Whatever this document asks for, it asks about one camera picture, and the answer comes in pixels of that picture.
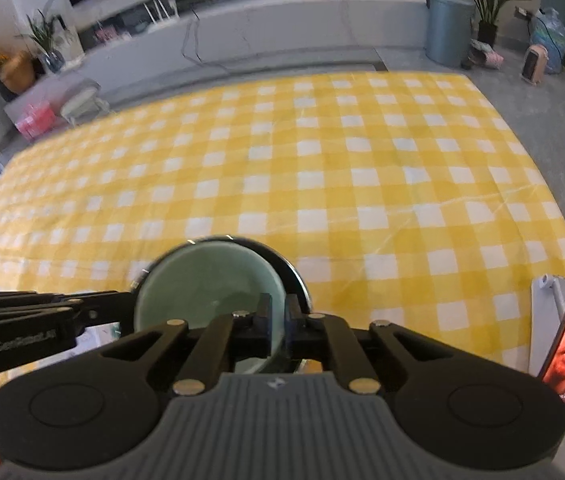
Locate grey round stool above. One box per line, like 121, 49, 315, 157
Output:
60, 80, 111, 127

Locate blue water jug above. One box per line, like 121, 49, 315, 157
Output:
529, 8, 565, 74

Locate small pink heater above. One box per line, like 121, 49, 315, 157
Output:
521, 44, 548, 86

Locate green ceramic bowl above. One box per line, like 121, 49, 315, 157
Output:
134, 240, 285, 374

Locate yellow checkered tablecloth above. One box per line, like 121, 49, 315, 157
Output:
0, 72, 565, 370

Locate brown vase dried flowers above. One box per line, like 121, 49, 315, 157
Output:
0, 47, 36, 103

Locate steel rimmed blue bowl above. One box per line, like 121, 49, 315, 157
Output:
130, 234, 313, 314

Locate long grey TV bench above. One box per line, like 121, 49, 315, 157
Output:
5, 0, 429, 122

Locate white phone stand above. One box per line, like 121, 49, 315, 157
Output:
529, 274, 565, 377

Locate grey round trash bin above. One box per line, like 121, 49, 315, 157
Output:
425, 0, 475, 68

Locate black power cable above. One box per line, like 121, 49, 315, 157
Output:
179, 8, 389, 73

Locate pink plastic basket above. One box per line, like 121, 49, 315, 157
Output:
16, 101, 58, 141

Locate plant in blue glass vase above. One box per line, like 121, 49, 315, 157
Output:
18, 0, 66, 74

